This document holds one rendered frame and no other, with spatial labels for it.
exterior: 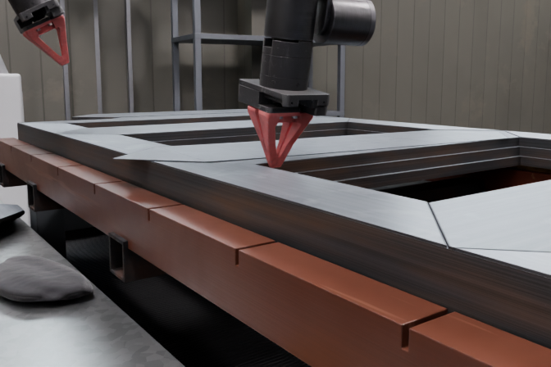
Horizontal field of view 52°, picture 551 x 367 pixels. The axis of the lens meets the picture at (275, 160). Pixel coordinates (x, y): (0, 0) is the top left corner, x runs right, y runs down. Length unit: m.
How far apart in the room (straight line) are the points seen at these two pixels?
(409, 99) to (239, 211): 5.30
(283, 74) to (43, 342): 0.39
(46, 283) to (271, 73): 0.39
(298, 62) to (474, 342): 0.40
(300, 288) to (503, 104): 6.41
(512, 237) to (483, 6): 6.15
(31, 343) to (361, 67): 4.92
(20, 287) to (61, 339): 0.13
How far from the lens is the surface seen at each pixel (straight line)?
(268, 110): 0.64
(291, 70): 0.64
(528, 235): 0.41
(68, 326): 0.73
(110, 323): 0.72
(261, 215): 0.51
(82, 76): 4.43
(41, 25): 1.02
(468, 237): 0.39
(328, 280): 0.40
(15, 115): 3.47
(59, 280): 0.80
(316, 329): 0.40
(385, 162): 0.82
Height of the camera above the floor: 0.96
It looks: 8 degrees down
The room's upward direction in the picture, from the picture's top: straight up
